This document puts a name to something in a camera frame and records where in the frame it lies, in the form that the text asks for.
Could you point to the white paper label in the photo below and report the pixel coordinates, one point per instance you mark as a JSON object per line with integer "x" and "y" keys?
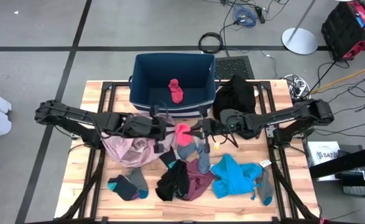
{"x": 265, "y": 163}

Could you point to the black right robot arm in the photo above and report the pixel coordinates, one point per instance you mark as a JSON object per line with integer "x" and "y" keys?
{"x": 278, "y": 118}

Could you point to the navy white striped fabric bin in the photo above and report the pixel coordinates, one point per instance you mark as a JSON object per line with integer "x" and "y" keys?
{"x": 173, "y": 68}

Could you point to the grey sock teal toe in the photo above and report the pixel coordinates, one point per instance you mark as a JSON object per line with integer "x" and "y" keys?
{"x": 138, "y": 182}
{"x": 265, "y": 189}

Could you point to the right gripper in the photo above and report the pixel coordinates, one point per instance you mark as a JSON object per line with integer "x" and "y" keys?
{"x": 211, "y": 129}

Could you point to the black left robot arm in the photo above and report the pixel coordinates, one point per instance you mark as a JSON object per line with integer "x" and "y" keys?
{"x": 76, "y": 115}

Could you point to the black garment with grey print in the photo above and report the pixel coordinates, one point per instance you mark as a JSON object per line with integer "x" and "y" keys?
{"x": 173, "y": 183}

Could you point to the pink heathered shirt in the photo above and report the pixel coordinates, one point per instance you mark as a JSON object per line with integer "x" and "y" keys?
{"x": 129, "y": 152}

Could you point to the black side stand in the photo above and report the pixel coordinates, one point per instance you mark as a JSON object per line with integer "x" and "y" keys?
{"x": 350, "y": 160}

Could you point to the pink sock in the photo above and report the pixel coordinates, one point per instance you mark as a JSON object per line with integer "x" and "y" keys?
{"x": 182, "y": 137}

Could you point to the grey blue sock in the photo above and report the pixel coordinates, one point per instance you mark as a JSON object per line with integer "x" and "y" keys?
{"x": 204, "y": 160}

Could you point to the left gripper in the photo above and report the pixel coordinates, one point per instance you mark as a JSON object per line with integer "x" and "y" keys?
{"x": 145, "y": 127}

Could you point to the red sock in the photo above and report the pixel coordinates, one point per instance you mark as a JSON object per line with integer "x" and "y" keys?
{"x": 176, "y": 91}

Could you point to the red black tool case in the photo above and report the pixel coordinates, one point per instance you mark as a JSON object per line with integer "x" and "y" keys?
{"x": 340, "y": 28}

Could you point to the black metal table frame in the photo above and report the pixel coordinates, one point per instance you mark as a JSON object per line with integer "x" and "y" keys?
{"x": 107, "y": 84}

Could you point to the maroon t-shirt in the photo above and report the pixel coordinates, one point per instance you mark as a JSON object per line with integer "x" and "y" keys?
{"x": 199, "y": 183}

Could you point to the black floor vent mat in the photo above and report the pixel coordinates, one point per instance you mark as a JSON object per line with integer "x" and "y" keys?
{"x": 233, "y": 67}

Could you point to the black power strip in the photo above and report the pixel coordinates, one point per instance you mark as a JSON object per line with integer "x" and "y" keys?
{"x": 260, "y": 14}

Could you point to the white printed box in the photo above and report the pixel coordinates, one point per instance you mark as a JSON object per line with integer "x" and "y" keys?
{"x": 322, "y": 152}

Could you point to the plain black garment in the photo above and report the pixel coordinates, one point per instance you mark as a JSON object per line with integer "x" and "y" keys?
{"x": 235, "y": 93}

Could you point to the bright blue garment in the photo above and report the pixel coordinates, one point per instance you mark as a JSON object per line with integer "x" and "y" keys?
{"x": 232, "y": 177}

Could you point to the grey-blue denim garment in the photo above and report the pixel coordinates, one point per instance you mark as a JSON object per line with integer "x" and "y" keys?
{"x": 186, "y": 151}

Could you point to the white lamp stand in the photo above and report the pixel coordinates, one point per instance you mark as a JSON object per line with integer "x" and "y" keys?
{"x": 300, "y": 42}

